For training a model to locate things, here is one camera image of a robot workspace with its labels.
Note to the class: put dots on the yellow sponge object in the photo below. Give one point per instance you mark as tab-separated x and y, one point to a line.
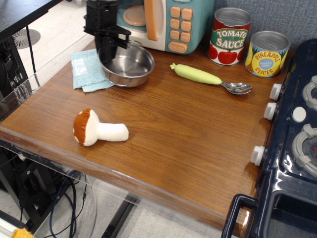
21	233

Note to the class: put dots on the plush brown mushroom toy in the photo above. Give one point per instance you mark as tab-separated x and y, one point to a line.
87	129

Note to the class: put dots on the silver steel pot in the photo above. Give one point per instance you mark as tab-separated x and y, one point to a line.
128	67

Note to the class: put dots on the green handled metal spoon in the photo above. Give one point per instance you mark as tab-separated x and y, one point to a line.
200	76

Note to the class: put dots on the dark blue toy stove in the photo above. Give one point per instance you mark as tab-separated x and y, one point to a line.
285	205

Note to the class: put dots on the light blue folded towel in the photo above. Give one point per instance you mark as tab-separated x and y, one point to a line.
87	72

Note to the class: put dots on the white stove knob bottom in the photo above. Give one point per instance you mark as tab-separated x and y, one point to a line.
257	155

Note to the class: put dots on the white stove knob middle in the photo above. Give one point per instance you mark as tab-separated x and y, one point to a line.
270	110

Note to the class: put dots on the toy microwave teal and cream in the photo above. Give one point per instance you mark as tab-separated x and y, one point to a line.
175	26

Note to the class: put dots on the clear acrylic table guard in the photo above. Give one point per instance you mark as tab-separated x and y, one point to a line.
42	133

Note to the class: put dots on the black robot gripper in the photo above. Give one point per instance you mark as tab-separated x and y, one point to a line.
101	19

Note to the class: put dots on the white stove knob top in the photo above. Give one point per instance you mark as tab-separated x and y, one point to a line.
275	91

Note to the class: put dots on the black table leg frame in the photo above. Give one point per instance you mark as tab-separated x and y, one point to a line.
119	218

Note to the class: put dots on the white stove knob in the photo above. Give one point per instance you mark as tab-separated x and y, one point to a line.
257	155
275	91
270	110

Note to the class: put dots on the tomato sauce can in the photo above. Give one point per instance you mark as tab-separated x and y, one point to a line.
229	33

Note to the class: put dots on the black desk top left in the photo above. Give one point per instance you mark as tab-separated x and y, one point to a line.
17	14

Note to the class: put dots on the pineapple slices can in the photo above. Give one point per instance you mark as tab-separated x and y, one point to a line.
267	53

